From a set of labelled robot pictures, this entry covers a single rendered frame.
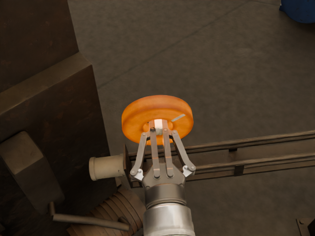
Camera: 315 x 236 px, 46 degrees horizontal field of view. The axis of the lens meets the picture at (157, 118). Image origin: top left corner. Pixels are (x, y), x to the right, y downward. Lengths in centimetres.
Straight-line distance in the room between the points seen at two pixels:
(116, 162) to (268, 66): 143
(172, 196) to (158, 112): 18
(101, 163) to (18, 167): 20
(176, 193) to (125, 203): 40
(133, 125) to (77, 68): 21
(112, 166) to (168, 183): 28
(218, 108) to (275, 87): 35
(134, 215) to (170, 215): 42
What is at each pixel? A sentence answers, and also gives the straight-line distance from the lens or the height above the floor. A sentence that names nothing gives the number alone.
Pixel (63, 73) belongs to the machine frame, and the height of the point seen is 87.
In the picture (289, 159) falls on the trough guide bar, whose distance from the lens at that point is 98.
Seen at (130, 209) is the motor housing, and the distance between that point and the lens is 106.
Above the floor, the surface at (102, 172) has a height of 68.
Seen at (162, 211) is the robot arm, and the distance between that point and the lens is 65.
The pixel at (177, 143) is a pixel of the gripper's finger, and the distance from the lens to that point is 74.
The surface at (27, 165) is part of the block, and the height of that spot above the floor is 80.
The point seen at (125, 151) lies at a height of 72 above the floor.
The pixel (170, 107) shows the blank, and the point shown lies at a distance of 73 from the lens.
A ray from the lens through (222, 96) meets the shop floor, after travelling 198.
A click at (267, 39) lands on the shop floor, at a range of 236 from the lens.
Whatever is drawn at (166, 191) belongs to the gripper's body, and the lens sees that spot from 67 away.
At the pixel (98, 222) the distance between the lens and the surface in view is 101.
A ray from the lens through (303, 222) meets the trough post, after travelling 170.
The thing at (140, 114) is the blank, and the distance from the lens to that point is 74.
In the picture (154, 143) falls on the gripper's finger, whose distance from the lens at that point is 74.
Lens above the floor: 150
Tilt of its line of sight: 54 degrees down
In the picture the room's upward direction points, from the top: straight up
